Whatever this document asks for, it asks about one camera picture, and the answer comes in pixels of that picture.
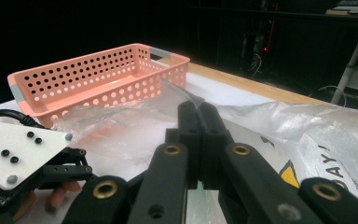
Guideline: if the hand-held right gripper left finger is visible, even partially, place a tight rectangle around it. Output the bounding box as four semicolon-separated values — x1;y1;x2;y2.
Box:
164;100;205;190

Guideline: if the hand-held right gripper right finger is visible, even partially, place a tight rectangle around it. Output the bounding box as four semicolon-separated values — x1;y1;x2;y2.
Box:
200;101;235;190

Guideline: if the clear plastic shopping bag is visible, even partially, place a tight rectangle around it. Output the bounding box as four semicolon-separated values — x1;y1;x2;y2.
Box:
52;78;358;224

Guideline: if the pink perforated plastic basket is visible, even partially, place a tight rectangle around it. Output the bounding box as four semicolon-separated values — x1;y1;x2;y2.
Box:
7;42;191;129

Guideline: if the white table board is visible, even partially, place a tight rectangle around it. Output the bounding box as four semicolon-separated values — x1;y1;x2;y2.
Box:
0;72;276;224

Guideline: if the wooden table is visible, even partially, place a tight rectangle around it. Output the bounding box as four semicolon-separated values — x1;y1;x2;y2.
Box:
155;57;328;105

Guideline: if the dark computer tower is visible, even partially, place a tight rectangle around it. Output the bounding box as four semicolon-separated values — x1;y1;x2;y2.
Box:
241;0;282;76

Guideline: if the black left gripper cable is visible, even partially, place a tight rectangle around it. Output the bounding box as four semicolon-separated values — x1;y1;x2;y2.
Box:
0;108;43;130

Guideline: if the tangle of floor cables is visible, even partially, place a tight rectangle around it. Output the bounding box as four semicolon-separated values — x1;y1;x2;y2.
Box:
243;50;350;106

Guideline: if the white metal table frame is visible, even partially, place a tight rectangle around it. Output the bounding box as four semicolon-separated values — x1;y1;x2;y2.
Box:
324;5;358;105

